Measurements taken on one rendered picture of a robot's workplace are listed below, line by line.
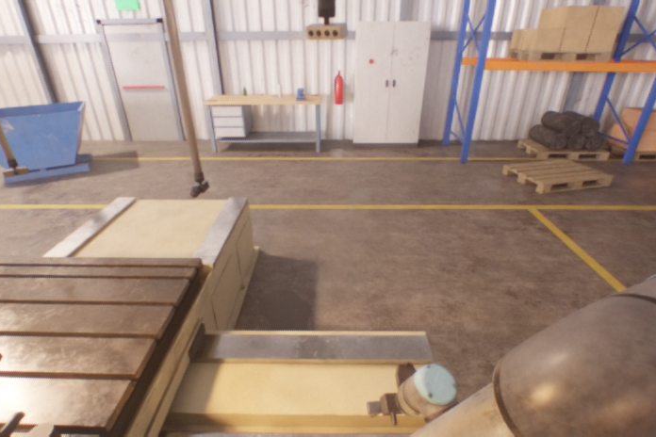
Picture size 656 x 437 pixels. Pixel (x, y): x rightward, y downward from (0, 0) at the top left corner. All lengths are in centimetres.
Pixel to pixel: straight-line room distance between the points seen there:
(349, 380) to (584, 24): 619
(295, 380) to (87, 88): 767
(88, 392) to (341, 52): 646
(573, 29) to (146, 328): 649
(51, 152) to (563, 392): 652
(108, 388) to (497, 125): 756
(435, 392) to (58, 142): 621
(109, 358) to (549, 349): 121
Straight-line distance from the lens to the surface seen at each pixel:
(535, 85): 806
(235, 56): 722
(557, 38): 663
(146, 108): 792
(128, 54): 787
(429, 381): 90
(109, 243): 295
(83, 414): 124
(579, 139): 730
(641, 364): 39
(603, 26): 697
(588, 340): 39
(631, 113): 815
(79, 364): 138
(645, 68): 731
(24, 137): 659
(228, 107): 647
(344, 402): 143
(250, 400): 146
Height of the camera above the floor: 189
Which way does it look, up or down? 28 degrees down
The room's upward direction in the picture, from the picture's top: straight up
